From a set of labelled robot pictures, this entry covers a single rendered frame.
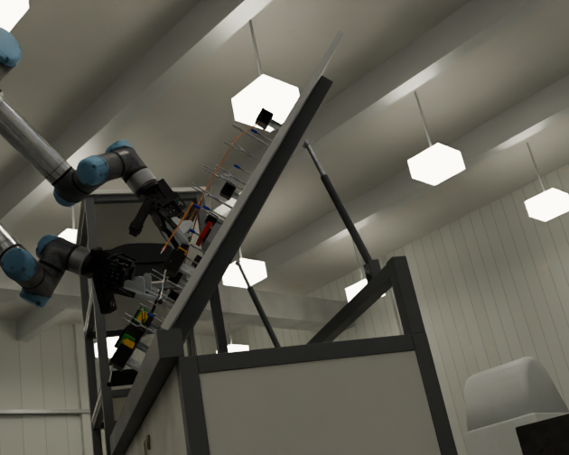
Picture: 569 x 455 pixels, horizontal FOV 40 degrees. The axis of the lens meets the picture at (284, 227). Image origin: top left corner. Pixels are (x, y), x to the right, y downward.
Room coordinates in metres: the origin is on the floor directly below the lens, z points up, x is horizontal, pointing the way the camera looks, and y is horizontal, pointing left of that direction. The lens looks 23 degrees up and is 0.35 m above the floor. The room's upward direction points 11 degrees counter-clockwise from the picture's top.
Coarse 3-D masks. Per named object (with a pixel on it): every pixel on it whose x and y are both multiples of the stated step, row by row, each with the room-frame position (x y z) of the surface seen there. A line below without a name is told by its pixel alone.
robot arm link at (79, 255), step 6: (78, 246) 1.92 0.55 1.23; (72, 252) 1.90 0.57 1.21; (78, 252) 1.91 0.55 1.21; (84, 252) 1.91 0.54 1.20; (72, 258) 1.91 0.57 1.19; (78, 258) 1.90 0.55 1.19; (84, 258) 1.90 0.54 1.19; (72, 264) 1.91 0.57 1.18; (78, 264) 1.91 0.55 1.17; (72, 270) 1.93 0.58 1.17; (78, 270) 1.92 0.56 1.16
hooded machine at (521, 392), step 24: (528, 360) 6.25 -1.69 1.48; (480, 384) 6.39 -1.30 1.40; (504, 384) 6.24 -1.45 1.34; (528, 384) 6.14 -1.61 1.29; (552, 384) 6.45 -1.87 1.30; (480, 408) 6.38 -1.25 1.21; (504, 408) 6.24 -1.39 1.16; (528, 408) 6.10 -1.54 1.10; (552, 408) 6.35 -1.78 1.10; (480, 432) 6.34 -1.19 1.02; (504, 432) 6.21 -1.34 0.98
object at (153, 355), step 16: (160, 336) 1.62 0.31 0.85; (176, 336) 1.64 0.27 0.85; (160, 352) 1.62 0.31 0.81; (176, 352) 1.63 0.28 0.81; (144, 368) 1.84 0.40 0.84; (160, 368) 1.70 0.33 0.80; (144, 384) 1.86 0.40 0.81; (160, 384) 1.84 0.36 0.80; (128, 400) 2.15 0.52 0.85; (144, 400) 1.98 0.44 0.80; (128, 416) 2.19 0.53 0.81; (144, 416) 2.18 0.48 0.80; (112, 432) 2.62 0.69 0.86; (128, 432) 2.37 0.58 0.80; (112, 448) 2.66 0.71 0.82
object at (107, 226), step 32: (96, 192) 2.77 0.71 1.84; (128, 192) 2.82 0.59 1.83; (192, 192) 2.93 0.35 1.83; (96, 224) 3.04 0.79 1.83; (128, 224) 3.11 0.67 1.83; (160, 288) 2.86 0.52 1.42; (96, 320) 2.77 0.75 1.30; (224, 352) 2.93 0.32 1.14; (96, 384) 3.29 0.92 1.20; (96, 416) 3.10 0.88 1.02; (96, 448) 3.28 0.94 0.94
